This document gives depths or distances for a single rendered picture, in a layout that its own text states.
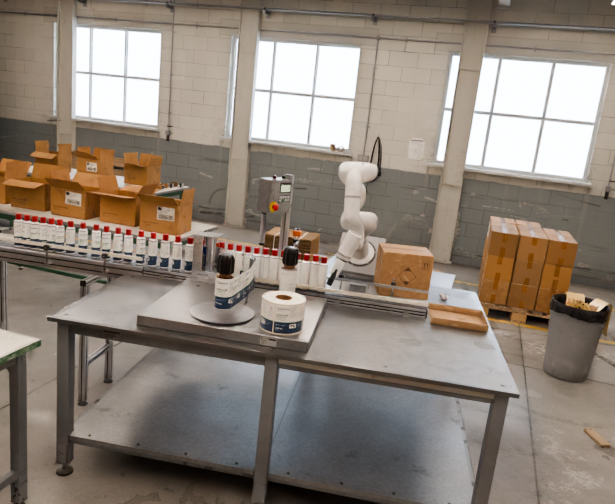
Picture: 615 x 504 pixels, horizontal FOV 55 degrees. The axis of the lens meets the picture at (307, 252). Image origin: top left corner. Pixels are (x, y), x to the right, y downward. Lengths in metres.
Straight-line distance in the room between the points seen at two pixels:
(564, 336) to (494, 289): 1.45
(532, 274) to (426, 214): 2.62
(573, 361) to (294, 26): 6.03
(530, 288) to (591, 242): 2.41
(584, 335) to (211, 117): 6.42
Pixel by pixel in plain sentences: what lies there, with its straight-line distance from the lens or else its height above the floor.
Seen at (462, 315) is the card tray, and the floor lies 0.83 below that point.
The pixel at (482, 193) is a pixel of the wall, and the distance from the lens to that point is 8.44.
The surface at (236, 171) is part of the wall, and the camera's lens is 9.20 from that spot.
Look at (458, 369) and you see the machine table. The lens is 2.72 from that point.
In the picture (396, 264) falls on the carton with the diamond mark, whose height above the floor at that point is 1.05.
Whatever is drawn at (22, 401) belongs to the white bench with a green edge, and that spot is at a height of 0.53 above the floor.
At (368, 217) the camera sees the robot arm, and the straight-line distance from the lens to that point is 3.62.
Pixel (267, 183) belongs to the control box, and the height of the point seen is 1.45.
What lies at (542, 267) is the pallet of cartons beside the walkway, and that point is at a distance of 6.33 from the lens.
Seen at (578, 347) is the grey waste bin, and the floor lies 0.30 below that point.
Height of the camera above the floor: 1.86
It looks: 13 degrees down
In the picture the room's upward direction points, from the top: 6 degrees clockwise
